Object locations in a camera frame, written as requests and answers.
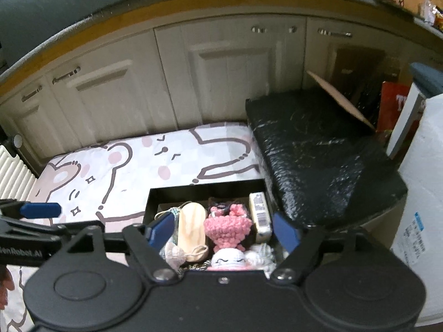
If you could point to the oval wooden block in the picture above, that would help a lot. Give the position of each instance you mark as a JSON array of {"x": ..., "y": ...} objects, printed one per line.
[{"x": 192, "y": 228}]

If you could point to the person's left hand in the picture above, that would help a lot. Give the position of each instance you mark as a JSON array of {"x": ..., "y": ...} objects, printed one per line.
[{"x": 6, "y": 288}]

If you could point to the wrapped paper towel roll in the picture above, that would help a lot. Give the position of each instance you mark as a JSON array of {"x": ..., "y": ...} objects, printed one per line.
[{"x": 425, "y": 179}]

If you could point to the white yarn ball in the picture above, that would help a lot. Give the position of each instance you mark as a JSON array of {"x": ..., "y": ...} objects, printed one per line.
[{"x": 261, "y": 256}]

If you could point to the printed bear blanket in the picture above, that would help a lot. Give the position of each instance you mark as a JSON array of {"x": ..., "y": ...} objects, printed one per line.
[{"x": 138, "y": 166}]

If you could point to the pink crochet doll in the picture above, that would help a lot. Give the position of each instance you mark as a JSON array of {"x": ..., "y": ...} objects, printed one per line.
[{"x": 226, "y": 230}]

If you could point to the red box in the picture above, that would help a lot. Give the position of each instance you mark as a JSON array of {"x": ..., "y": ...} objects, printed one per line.
[{"x": 391, "y": 107}]

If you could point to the white flat board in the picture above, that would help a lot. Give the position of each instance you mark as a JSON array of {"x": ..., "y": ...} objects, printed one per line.
[{"x": 408, "y": 117}]

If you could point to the black wrapped cushion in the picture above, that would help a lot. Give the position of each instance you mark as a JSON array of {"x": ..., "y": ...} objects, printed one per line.
[{"x": 322, "y": 152}]

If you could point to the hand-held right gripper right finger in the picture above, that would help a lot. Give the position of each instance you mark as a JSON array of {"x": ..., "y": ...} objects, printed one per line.
[{"x": 285, "y": 231}]

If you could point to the open brown cardboard box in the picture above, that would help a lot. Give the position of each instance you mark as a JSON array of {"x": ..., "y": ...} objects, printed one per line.
[{"x": 360, "y": 62}]

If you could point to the cream cabinet door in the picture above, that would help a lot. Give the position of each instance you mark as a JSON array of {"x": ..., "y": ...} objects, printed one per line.
[
  {"x": 318, "y": 62},
  {"x": 225, "y": 76},
  {"x": 24, "y": 128},
  {"x": 114, "y": 93}
]

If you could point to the cream tube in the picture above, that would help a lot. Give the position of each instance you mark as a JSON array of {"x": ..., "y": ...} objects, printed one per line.
[{"x": 259, "y": 214}]

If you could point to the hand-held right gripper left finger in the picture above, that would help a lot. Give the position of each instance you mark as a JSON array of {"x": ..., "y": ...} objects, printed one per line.
[{"x": 161, "y": 230}]

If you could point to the black cardboard box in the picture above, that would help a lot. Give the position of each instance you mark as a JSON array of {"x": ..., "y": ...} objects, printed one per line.
[{"x": 207, "y": 188}]

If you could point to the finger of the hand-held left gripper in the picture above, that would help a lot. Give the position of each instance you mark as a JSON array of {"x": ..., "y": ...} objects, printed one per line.
[
  {"x": 34, "y": 231},
  {"x": 41, "y": 210}
]

